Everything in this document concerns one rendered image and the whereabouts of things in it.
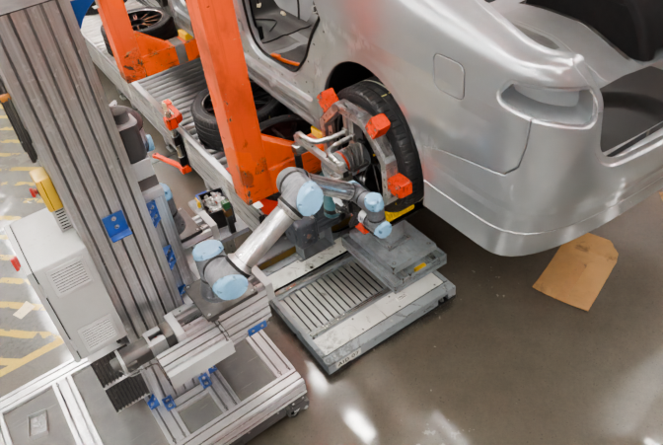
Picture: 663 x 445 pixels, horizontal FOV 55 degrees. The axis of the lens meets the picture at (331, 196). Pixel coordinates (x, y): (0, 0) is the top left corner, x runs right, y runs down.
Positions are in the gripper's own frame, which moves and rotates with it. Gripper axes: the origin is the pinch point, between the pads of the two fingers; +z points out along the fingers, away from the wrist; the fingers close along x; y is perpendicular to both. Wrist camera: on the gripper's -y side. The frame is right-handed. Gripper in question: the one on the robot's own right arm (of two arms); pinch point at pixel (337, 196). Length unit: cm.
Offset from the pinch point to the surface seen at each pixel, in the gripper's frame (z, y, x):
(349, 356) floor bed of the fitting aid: -23, -78, 19
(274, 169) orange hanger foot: 60, -16, 2
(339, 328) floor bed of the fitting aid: -7, -75, 13
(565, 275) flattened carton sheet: -51, -82, -106
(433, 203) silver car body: -30.3, -2.5, -30.5
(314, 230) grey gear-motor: 39, -49, -5
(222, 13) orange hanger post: 60, 74, 11
